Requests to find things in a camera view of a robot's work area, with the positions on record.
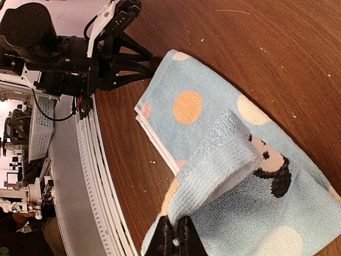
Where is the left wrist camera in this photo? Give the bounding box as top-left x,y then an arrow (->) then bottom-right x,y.
87,1 -> 142,58

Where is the front aluminium rail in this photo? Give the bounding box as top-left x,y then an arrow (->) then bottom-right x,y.
49,109 -> 139,255

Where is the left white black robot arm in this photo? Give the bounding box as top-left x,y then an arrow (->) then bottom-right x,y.
1,1 -> 154,97

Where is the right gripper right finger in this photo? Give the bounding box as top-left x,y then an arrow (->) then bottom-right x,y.
175,216 -> 207,256

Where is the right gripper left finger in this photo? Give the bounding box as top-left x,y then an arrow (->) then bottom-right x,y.
144,215 -> 173,256

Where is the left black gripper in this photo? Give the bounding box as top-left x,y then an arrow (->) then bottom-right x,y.
26,33 -> 155,97

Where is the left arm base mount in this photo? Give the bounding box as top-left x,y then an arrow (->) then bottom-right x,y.
71,94 -> 93,120

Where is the blue polka dot towel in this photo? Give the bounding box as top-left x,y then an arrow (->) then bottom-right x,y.
135,50 -> 340,255

